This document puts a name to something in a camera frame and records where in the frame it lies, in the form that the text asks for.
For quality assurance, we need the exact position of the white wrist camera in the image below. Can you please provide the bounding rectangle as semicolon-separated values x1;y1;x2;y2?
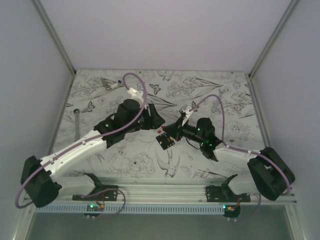
127;87;144;102
179;106;194;126

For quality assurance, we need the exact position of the left controller board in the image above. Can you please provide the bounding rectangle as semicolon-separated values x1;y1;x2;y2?
84;203;105;220

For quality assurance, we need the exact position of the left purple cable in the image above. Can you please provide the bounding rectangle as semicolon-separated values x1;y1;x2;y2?
14;72;148;221

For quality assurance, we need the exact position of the silver ratchet wrench left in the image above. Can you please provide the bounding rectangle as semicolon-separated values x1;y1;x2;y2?
73;108;80;141

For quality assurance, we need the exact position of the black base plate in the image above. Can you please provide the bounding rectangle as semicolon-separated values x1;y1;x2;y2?
72;185;119;202
205;185;251;203

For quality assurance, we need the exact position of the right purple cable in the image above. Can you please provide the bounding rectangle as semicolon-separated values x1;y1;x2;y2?
191;94;292;222

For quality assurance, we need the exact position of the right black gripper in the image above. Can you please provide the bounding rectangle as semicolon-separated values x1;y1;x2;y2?
162;116;205;145

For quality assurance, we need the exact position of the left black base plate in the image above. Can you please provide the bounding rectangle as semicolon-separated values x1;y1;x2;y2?
72;185;119;202

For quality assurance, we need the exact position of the right controller board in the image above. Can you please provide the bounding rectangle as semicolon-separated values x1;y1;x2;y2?
223;204;241;222

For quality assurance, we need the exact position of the controller board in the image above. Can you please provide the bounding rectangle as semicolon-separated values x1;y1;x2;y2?
84;203;105;220
223;204;241;222

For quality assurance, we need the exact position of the silver open-end wrench right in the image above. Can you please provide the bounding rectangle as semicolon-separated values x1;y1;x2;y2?
218;88;226;95

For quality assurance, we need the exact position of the white slotted cable duct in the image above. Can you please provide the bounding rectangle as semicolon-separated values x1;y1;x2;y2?
35;203;224;215

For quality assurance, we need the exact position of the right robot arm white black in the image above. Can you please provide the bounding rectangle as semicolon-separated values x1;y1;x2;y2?
163;117;296;203

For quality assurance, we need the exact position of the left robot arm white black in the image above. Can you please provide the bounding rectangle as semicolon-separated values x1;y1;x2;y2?
20;99;165;208

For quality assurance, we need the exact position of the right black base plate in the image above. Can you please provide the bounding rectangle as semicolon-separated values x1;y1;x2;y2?
205;185;251;203

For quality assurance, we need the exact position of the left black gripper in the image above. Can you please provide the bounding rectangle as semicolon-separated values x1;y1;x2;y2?
124;104;165;133

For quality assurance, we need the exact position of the black fuse box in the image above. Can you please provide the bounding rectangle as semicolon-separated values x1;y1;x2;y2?
155;132;175;150

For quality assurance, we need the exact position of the aluminium rail frame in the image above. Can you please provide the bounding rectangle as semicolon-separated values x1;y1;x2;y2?
14;0;301;240

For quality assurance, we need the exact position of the metal bracket tool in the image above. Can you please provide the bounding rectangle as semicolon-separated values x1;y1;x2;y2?
100;78;112;91

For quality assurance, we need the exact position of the purple cable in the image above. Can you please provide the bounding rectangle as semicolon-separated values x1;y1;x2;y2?
14;72;148;221
191;94;292;222

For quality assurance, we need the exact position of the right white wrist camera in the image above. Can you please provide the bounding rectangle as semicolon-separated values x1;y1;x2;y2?
179;106;194;126

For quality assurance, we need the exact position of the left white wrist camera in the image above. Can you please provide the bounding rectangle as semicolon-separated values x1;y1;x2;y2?
127;87;144;102

